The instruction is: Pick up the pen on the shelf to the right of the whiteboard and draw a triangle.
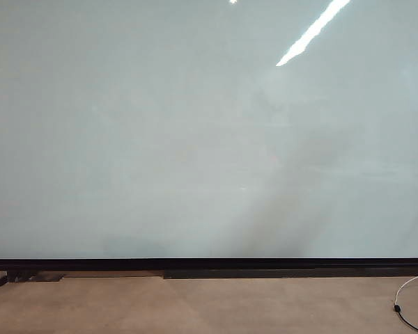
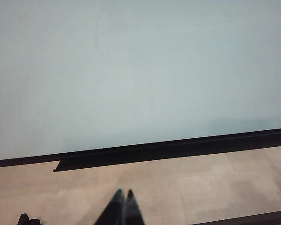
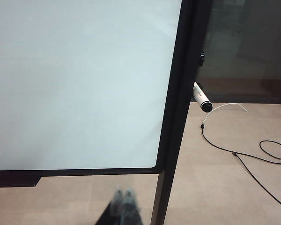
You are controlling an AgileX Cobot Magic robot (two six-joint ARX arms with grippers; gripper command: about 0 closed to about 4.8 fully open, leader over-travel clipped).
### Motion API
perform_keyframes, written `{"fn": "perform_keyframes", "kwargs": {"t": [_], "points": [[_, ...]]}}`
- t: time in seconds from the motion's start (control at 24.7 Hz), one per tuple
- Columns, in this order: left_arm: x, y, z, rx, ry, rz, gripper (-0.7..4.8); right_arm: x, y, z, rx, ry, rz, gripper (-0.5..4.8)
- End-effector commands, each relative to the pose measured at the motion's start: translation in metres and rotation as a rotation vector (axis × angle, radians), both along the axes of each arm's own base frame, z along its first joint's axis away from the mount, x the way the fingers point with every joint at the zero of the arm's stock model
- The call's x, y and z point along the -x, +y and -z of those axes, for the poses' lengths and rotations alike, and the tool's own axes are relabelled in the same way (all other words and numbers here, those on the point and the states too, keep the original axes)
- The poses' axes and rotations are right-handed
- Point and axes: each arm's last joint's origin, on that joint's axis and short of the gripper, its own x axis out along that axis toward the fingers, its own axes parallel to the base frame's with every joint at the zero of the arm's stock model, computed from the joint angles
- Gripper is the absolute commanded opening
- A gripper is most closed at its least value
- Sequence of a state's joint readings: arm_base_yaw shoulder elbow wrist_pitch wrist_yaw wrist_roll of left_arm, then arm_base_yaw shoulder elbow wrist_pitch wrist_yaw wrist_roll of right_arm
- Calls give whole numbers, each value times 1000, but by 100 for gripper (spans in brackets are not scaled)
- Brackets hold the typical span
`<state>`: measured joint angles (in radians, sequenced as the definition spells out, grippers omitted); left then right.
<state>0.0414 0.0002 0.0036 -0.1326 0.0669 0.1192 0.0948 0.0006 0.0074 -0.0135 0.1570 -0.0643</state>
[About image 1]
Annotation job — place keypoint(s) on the black whiteboard stand base bar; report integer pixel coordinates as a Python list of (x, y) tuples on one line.
[(264, 274)]

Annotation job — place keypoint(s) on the glass whiteboard with black frame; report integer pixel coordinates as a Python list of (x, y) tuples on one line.
[(125, 139)]

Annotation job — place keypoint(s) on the dark metal floor bracket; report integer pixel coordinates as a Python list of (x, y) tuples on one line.
[(45, 277)]

